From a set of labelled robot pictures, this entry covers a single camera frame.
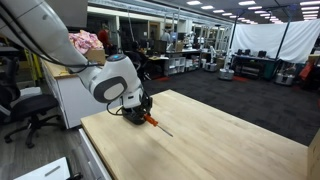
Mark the cardboard box with pink items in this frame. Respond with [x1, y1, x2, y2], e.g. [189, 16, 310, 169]
[68, 30, 106, 64]

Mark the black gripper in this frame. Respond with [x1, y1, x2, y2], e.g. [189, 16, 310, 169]
[135, 92, 153, 118]

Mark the person in red shirt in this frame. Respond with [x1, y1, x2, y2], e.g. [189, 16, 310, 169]
[98, 24, 112, 54]

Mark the white backdrop curtain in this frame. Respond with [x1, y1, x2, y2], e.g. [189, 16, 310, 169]
[231, 19, 320, 63]

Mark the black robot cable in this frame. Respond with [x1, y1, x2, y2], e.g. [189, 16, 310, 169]
[106, 98, 125, 117]

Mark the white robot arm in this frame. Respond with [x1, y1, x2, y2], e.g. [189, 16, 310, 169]
[0, 0, 152, 119]

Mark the white shelf unit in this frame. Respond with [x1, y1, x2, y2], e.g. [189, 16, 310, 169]
[164, 57, 186, 76]

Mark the black office chair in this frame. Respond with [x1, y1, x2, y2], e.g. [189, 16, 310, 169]
[0, 57, 64, 148]

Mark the black holder object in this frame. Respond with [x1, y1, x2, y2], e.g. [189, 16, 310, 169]
[121, 108, 145, 125]

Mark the white cabinet with wood top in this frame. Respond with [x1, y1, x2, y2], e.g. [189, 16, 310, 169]
[42, 60, 106, 129]

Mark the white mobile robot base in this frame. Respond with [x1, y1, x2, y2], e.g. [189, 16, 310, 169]
[218, 50, 234, 81]

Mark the orange handled screwdriver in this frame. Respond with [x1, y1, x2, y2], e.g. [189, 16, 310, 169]
[144, 114, 173, 137]

